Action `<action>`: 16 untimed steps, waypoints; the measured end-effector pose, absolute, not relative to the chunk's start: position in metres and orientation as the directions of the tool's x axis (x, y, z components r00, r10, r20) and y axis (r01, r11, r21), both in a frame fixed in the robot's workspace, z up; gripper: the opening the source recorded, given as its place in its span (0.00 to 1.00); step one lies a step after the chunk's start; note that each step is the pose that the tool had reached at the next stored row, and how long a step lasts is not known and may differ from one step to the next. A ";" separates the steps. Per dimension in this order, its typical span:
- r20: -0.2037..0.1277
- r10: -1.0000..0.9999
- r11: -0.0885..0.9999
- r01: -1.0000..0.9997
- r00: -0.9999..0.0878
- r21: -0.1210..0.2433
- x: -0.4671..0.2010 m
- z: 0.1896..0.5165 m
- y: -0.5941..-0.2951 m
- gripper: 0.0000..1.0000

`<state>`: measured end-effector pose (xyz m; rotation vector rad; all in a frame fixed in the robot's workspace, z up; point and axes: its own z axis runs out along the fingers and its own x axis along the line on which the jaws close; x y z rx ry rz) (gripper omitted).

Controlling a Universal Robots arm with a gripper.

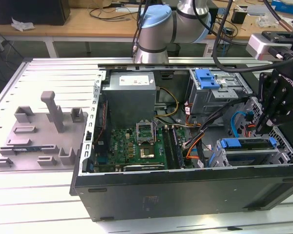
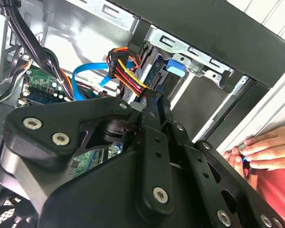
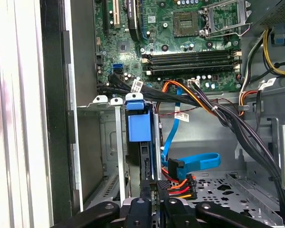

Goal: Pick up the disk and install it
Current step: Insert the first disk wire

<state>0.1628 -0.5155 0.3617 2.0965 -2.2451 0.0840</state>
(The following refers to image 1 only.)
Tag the RAM stick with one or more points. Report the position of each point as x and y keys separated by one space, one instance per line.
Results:
x=179 y=148
x=24 y=149

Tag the grey metal drive cage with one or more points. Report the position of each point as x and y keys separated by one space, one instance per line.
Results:
x=210 y=102

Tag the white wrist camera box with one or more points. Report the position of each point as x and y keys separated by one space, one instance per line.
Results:
x=256 y=46

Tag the grey parts rack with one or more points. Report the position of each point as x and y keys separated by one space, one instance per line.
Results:
x=39 y=141

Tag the small black container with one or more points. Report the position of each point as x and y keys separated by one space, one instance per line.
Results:
x=238 y=17

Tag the black graphics card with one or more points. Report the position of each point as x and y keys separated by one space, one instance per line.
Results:
x=144 y=167

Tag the black waste bin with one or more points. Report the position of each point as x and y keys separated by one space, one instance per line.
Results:
x=173 y=50

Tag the hard disk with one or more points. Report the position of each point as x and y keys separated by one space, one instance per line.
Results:
x=230 y=142

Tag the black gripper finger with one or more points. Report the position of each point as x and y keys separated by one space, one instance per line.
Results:
x=288 y=115
x=265 y=87

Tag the CPU socket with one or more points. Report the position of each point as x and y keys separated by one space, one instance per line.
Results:
x=147 y=152

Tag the grey power supply unit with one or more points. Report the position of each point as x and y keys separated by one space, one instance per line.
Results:
x=127 y=102

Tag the blue plastic drive latch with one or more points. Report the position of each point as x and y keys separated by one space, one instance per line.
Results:
x=207 y=78

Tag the blue cardboard box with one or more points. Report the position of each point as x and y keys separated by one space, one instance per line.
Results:
x=286 y=6

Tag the black RAM slot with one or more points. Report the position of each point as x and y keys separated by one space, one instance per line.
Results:
x=169 y=148

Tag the grey metal disk bay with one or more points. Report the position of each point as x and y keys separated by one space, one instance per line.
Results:
x=249 y=152

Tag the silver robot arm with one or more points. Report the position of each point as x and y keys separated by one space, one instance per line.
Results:
x=156 y=31

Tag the green motherboard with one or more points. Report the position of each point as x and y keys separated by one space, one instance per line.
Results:
x=122 y=143

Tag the large black box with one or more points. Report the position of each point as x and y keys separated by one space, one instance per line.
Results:
x=27 y=12

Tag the brown cardboard piece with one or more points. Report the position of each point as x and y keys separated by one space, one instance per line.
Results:
x=100 y=3

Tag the clear plastic packaging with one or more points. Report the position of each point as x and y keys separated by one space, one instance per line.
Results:
x=263 y=22

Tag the small black adapter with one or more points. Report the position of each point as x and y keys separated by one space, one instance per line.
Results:
x=229 y=31

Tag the grey flat box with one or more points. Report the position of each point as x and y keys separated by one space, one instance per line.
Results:
x=256 y=10

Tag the crumpled white plastic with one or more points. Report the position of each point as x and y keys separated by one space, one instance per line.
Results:
x=22 y=25

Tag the black PC case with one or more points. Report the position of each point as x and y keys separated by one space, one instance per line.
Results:
x=161 y=195

